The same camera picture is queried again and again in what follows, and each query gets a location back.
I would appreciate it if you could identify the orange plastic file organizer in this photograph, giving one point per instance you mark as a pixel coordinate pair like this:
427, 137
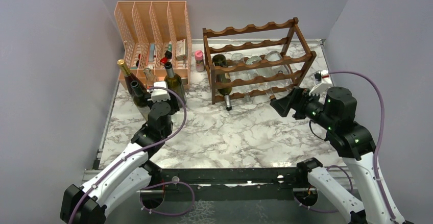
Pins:
145, 27

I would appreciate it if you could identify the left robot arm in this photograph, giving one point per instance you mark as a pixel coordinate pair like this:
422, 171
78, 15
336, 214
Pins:
93, 201

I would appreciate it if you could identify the black mounting rail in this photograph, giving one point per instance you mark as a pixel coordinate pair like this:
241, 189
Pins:
228, 184

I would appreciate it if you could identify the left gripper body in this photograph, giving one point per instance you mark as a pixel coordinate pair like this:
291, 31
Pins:
172, 101

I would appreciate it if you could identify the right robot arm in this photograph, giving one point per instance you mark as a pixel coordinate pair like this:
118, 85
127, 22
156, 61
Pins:
354, 143

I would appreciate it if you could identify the red capped small bottle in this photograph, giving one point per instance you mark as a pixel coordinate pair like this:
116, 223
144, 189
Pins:
167, 53

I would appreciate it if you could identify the clear bottle with cork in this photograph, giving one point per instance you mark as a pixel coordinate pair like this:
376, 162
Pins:
274, 70

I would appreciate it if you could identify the red wine bottle gold cap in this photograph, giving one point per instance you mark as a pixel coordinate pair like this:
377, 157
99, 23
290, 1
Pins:
129, 77

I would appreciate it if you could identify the green wine bottle brown label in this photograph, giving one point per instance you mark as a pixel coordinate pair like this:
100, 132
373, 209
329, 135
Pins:
174, 81

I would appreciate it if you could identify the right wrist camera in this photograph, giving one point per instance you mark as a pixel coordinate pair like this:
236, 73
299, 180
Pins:
322, 82

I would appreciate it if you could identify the dark bottle white label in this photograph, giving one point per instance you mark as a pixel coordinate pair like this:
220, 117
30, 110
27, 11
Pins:
140, 99

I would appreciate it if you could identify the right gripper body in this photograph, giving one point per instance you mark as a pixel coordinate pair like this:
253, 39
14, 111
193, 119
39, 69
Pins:
309, 106

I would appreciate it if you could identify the pink capped jar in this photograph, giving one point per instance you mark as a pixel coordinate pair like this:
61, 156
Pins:
199, 60

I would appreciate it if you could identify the small white box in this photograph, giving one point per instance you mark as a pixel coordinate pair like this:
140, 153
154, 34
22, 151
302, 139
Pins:
181, 49

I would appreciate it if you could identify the brown wooden wine rack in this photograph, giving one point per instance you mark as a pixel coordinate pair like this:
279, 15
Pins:
293, 29

